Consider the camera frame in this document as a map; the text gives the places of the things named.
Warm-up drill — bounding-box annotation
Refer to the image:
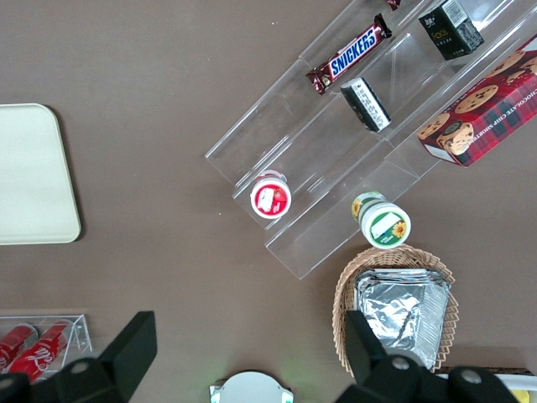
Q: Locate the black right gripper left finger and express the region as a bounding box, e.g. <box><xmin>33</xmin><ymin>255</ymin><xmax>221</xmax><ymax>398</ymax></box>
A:
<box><xmin>0</xmin><ymin>311</ymin><xmax>159</xmax><ymax>403</ymax></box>

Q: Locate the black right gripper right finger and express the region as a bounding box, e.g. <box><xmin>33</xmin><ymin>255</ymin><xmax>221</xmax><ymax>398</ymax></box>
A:
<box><xmin>337</xmin><ymin>310</ymin><xmax>522</xmax><ymax>403</ymax></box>

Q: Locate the woven wicker basket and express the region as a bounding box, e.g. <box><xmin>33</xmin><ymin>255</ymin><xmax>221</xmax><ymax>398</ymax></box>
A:
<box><xmin>332</xmin><ymin>245</ymin><xmax>460</xmax><ymax>375</ymax></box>

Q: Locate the cream plastic tray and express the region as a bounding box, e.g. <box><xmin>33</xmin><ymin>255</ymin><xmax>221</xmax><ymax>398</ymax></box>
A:
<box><xmin>0</xmin><ymin>103</ymin><xmax>81</xmax><ymax>245</ymax></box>

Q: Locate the clear acrylic can holder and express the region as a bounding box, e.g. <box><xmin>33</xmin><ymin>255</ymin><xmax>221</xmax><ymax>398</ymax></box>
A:
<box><xmin>0</xmin><ymin>313</ymin><xmax>93</xmax><ymax>374</ymax></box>

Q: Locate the red cola can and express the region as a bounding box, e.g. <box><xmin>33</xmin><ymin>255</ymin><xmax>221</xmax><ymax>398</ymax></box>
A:
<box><xmin>0</xmin><ymin>323</ymin><xmax>40</xmax><ymax>374</ymax></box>
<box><xmin>8</xmin><ymin>320</ymin><xmax>74</xmax><ymax>381</ymax></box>

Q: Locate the dark brown board edge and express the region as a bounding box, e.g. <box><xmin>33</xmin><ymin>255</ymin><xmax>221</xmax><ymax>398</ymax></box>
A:
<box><xmin>431</xmin><ymin>366</ymin><xmax>530</xmax><ymax>378</ymax></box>

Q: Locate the white round device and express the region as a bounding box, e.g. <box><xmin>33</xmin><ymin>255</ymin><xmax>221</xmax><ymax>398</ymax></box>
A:
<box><xmin>208</xmin><ymin>369</ymin><xmax>295</xmax><ymax>403</ymax></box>

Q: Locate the white and yellow object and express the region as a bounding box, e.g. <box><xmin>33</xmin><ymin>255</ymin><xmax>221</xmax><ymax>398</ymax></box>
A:
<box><xmin>501</xmin><ymin>374</ymin><xmax>537</xmax><ymax>403</ymax></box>

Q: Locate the green lid sunflower cup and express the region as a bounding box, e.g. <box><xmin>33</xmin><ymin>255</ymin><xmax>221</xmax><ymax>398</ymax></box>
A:
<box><xmin>351</xmin><ymin>191</ymin><xmax>412</xmax><ymax>249</ymax></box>

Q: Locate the red lid yogurt cup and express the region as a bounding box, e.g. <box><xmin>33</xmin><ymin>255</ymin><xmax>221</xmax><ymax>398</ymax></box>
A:
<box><xmin>250</xmin><ymin>169</ymin><xmax>293</xmax><ymax>220</ymax></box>

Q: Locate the clear acrylic tiered shelf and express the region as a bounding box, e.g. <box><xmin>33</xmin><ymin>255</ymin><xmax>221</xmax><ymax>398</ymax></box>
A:
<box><xmin>204</xmin><ymin>0</ymin><xmax>537</xmax><ymax>281</ymax></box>

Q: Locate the small black box white label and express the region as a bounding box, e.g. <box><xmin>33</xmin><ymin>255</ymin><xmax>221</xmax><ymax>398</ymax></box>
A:
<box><xmin>340</xmin><ymin>76</ymin><xmax>394</xmax><ymax>134</ymax></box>

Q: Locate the red tartan cookie box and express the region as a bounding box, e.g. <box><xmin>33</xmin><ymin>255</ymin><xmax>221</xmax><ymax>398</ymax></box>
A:
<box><xmin>416</xmin><ymin>35</ymin><xmax>537</xmax><ymax>169</ymax></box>

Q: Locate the Snickers chocolate bar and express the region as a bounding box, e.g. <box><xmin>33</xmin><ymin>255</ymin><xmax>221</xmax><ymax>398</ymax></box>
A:
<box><xmin>305</xmin><ymin>13</ymin><xmax>394</xmax><ymax>97</ymax></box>

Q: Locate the large black carton box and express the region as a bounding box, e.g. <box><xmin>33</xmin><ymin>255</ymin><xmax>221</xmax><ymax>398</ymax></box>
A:
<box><xmin>418</xmin><ymin>0</ymin><xmax>486</xmax><ymax>62</ymax></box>

